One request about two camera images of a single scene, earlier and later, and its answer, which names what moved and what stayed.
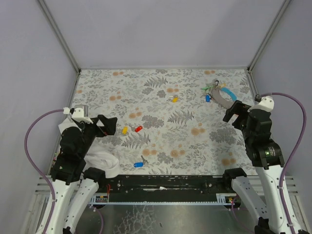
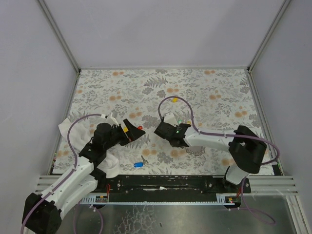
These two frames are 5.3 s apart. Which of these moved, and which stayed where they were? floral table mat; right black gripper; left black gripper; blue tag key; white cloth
Moved: right black gripper; left black gripper
Stayed: white cloth; floral table mat; blue tag key
